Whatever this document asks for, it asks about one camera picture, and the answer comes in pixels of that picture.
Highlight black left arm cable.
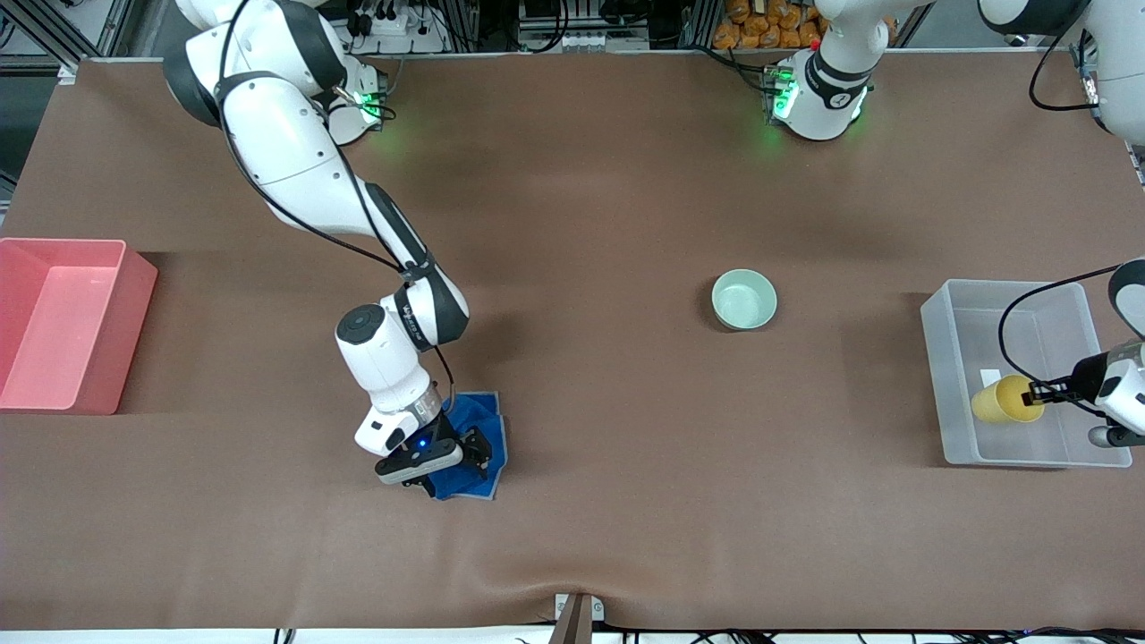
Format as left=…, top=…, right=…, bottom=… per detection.
left=997, top=27, right=1124, bottom=419

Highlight pale green bowl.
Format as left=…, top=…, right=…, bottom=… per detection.
left=711, top=269, right=778, bottom=331

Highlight blue cloth with grey edging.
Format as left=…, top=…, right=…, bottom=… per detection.
left=420, top=392, right=509, bottom=502

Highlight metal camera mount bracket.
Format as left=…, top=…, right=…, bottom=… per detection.
left=555, top=593, right=606, bottom=644

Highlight orange snack packs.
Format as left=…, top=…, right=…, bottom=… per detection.
left=713, top=0, right=828, bottom=50

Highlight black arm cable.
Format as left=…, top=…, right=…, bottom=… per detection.
left=997, top=27, right=1124, bottom=419
left=215, top=0, right=457, bottom=412

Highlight long white socket strip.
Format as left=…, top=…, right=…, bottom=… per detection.
left=519, top=31, right=649, bottom=53

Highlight white power strip with plugs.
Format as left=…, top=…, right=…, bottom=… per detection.
left=344, top=4, right=448, bottom=55

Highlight yellow plastic cup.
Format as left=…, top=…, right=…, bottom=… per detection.
left=971, top=375, right=1046, bottom=425

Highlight brown table cover sheet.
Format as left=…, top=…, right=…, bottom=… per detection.
left=0, top=49, right=1145, bottom=631

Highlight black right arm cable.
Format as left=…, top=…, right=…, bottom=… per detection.
left=215, top=0, right=457, bottom=412

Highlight aluminium frame strut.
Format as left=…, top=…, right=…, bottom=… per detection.
left=0, top=0, right=135, bottom=72

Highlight pink plastic bin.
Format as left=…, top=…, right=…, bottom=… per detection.
left=0, top=238, right=159, bottom=416

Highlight clear plastic bin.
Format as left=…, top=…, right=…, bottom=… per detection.
left=920, top=279, right=1133, bottom=469

